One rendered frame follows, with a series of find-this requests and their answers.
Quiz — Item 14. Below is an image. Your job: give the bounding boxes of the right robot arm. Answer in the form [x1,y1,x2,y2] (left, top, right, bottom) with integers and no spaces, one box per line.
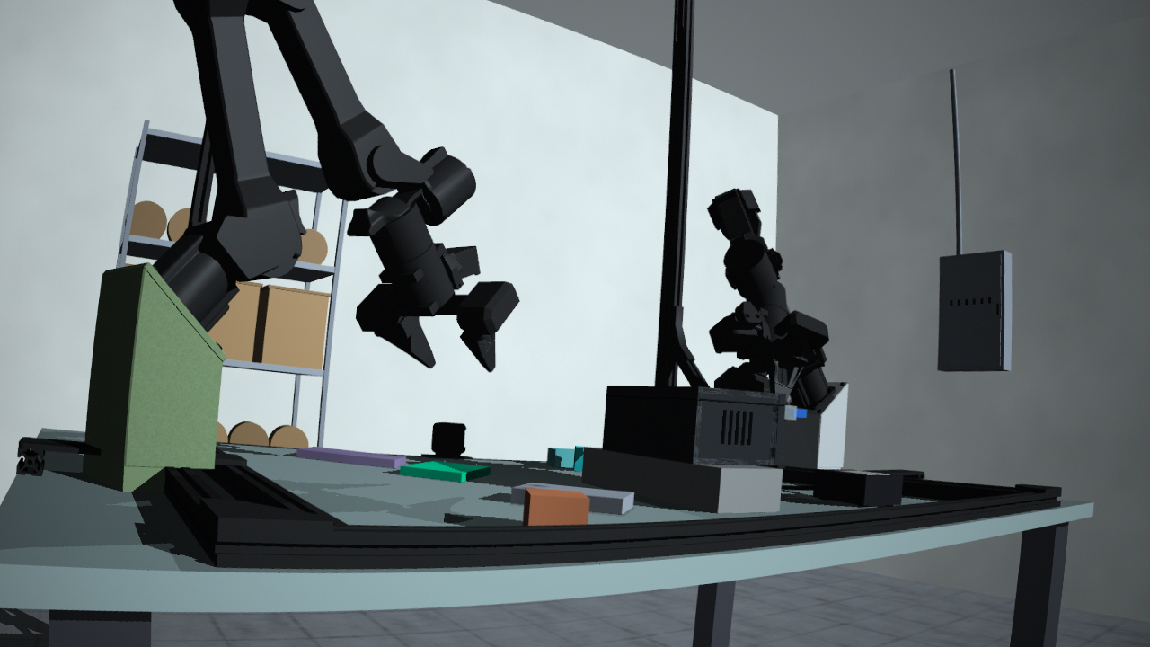
[153,0,476,332]

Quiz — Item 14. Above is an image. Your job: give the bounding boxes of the grey flat bar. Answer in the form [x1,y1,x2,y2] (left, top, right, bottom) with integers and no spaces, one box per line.
[509,483,634,515]

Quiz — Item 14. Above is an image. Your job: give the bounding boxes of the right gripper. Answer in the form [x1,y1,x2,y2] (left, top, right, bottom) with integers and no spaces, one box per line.
[357,240,520,372]

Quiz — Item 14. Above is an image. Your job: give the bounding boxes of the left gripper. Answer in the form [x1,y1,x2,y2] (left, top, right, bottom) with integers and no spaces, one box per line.
[714,305,829,401]

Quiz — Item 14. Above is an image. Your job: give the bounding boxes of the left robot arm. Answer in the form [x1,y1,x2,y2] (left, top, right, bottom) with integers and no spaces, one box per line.
[707,188,836,410]

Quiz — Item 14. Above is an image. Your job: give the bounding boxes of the purple rectangular block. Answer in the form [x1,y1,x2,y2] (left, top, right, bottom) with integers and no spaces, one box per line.
[296,447,406,468]

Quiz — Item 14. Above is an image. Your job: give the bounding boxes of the orange-brown rectangular block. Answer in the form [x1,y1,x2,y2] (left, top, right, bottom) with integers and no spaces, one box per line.
[523,488,590,526]

